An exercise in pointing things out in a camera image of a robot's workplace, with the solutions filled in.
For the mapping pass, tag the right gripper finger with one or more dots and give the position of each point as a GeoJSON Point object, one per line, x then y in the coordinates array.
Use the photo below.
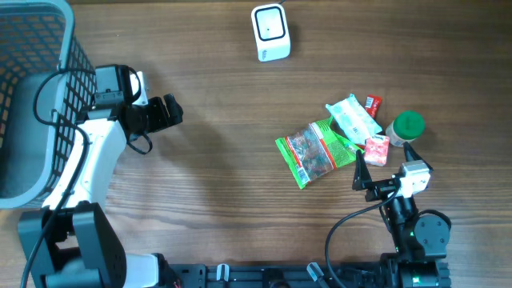
{"type": "Point", "coordinates": [362, 179]}
{"type": "Point", "coordinates": [412, 155]}

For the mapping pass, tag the green lid jar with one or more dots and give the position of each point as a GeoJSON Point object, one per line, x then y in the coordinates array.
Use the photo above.
{"type": "Point", "coordinates": [408, 126]}

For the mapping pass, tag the grey plastic mesh basket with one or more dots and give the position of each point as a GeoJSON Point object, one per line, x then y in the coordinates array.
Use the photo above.
{"type": "Point", "coordinates": [46, 78]}

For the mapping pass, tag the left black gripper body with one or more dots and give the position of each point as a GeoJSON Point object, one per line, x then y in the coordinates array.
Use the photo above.
{"type": "Point", "coordinates": [151, 117]}

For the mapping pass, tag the red white tissue pack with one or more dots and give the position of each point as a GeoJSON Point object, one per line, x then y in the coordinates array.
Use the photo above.
{"type": "Point", "coordinates": [376, 150]}

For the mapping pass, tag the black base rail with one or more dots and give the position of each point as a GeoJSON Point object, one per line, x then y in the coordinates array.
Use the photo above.
{"type": "Point", "coordinates": [280, 276]}

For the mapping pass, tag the green candy bag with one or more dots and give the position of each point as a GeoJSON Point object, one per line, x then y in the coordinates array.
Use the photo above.
{"type": "Point", "coordinates": [316, 150]}

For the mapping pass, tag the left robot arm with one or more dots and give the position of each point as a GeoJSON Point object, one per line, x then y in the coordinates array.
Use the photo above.
{"type": "Point", "coordinates": [69, 241]}

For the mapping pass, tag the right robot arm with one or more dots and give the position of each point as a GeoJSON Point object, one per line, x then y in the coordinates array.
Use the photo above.
{"type": "Point", "coordinates": [420, 236]}

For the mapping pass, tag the white barcode scanner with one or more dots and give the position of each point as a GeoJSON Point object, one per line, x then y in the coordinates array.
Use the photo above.
{"type": "Point", "coordinates": [271, 32]}

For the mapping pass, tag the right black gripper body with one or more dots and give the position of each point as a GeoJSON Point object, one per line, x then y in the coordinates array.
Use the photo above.
{"type": "Point", "coordinates": [380, 190]}

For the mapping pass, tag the red coffee stick sachet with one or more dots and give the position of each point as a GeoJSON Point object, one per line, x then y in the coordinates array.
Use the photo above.
{"type": "Point", "coordinates": [372, 105]}

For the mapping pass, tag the teal snack packet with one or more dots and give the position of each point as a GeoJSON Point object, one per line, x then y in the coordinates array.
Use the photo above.
{"type": "Point", "coordinates": [353, 120]}

